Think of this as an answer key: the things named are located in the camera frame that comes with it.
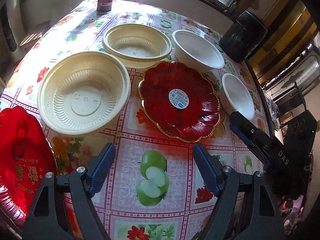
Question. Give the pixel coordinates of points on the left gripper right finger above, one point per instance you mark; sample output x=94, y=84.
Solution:
x=245, y=206

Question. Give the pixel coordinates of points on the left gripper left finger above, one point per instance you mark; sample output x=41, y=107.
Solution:
x=47, y=217

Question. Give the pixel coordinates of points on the white paper bowl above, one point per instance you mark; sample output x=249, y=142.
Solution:
x=196, y=52
x=235, y=97

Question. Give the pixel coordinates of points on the red gold-rimmed flower plate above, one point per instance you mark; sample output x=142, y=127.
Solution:
x=179, y=101

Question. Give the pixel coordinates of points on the cream plastic bowl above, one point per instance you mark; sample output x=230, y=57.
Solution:
x=136, y=45
x=83, y=93

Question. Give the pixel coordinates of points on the dark wooden chair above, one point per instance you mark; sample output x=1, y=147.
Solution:
x=293, y=111

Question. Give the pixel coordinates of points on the clear plastic bag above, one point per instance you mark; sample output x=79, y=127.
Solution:
x=274, y=112

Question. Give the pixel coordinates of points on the black electric kettle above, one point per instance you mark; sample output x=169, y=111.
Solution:
x=243, y=36

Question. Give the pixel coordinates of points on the small wooden stool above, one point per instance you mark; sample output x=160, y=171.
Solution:
x=35, y=34

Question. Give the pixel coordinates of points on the white tower air conditioner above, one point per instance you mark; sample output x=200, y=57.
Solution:
x=13, y=29

